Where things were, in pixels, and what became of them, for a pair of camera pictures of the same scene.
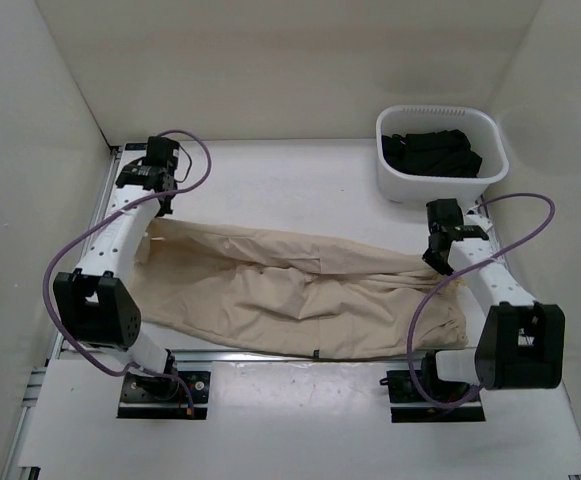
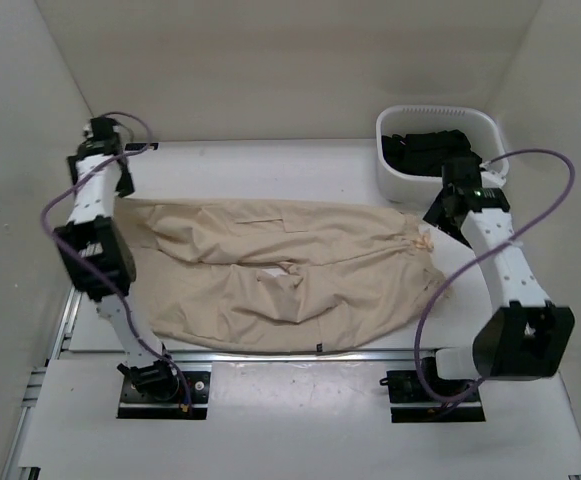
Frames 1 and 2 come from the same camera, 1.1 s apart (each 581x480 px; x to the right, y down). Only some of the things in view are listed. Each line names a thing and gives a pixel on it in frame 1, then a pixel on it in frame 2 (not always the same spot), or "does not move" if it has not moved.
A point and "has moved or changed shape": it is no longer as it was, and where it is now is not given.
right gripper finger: (437, 256) to (438, 214)
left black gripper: (165, 209) to (125, 186)
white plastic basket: (481, 130) does not move
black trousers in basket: (441, 152) does not move
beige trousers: (249, 294) has moved or changed shape
